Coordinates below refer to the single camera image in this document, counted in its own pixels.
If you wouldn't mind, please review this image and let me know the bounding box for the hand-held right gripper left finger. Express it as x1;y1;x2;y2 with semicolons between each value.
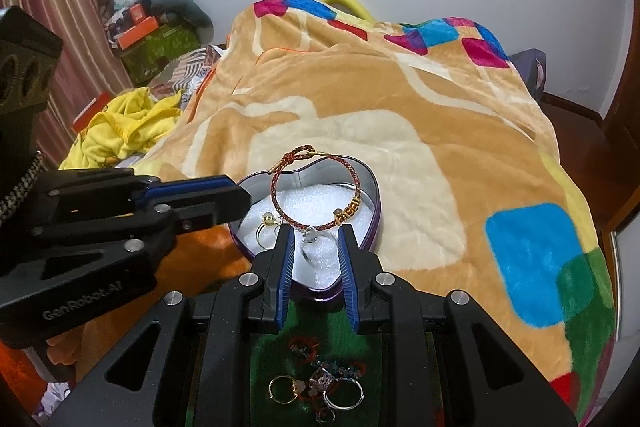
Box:
50;223;297;427

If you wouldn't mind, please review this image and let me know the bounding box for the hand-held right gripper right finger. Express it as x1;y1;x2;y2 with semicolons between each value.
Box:
336;225;577;427

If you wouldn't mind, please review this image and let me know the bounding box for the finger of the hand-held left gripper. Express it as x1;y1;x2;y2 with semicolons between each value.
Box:
10;186;252;305
32;168;237;230

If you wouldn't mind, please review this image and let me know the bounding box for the silver ring with clear stone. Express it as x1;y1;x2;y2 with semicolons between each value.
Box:
299;227;327;269

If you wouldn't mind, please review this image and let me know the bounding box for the red braided bracelet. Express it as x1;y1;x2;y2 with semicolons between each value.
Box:
270;146;362;231

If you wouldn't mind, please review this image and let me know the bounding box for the heart-shaped tin box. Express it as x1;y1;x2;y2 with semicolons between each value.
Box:
231;157;384;304

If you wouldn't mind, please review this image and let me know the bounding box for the orange cloth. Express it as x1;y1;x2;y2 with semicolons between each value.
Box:
0;227;257;388

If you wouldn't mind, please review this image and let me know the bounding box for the green cloth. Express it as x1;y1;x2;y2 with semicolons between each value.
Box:
185;294;446;427

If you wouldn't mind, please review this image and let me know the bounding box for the red flat box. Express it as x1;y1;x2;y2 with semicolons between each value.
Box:
69;92;114;134

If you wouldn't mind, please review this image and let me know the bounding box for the yellow cloth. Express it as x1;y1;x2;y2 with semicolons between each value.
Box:
58;87;184;171

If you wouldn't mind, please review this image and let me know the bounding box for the patterned bag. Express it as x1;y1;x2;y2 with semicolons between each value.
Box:
149;46;227;108

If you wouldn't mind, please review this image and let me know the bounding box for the orange box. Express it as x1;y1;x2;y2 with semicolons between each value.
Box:
114;16;162;50

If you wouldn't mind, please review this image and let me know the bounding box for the green box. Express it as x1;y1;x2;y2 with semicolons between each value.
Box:
120;24;201;88

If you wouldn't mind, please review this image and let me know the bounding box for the printed plush blanket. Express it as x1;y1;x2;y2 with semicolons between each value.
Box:
75;0;617;426

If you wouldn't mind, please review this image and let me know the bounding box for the yellow tube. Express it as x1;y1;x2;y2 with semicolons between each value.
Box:
317;0;374;20

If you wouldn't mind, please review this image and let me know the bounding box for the white crumpled paper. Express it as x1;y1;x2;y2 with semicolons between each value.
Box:
39;382;77;419

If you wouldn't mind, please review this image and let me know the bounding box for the dark bag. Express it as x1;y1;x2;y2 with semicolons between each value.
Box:
507;49;549;108

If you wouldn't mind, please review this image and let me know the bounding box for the gold ring with pale bead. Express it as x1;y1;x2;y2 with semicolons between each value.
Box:
255;211;282;251

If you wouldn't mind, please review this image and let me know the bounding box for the red beaded bracelet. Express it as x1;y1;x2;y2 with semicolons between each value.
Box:
288;335;321;366

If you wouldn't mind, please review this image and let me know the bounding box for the colourful bead bracelet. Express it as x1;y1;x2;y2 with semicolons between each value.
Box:
300;349;369;390

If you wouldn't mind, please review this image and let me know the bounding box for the plain gold ring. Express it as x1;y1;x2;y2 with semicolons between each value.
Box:
268;374;308;404

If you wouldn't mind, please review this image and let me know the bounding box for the braided strap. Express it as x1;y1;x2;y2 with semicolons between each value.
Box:
0;150;44;229

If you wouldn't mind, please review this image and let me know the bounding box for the wide silver ring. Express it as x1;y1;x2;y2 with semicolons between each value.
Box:
323;377;364;410

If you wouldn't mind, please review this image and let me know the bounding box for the wooden bed frame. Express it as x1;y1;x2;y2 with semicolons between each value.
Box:
539;0;640;268

